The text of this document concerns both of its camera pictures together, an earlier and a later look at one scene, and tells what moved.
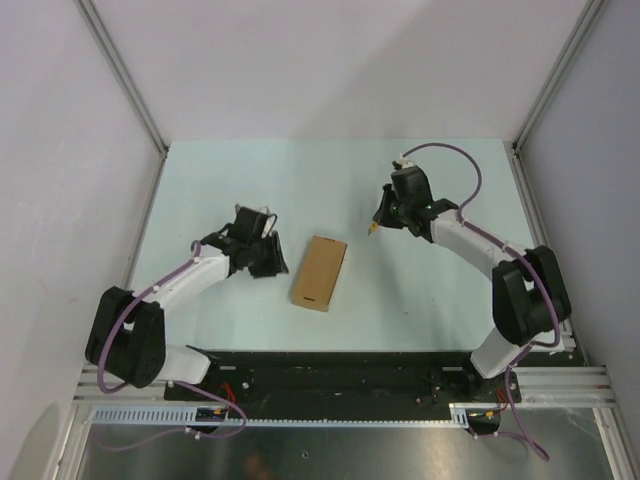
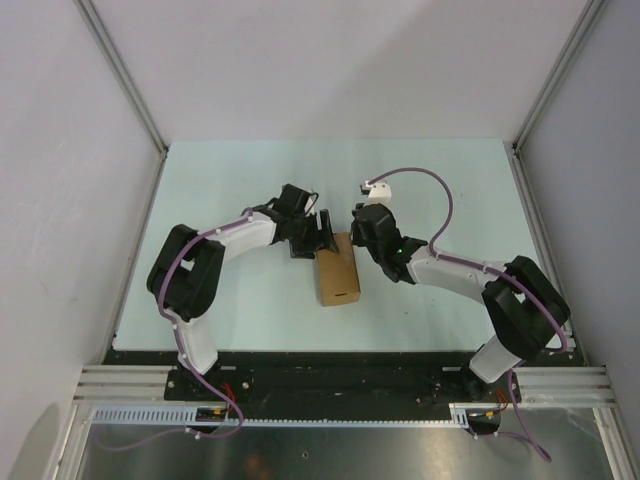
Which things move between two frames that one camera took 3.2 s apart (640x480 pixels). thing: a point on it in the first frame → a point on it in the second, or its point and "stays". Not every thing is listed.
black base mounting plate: (355, 379) stays
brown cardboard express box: (317, 277) → (338, 272)
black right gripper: (382, 216) → (357, 240)
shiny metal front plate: (498, 444) stays
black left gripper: (276, 264) → (318, 238)
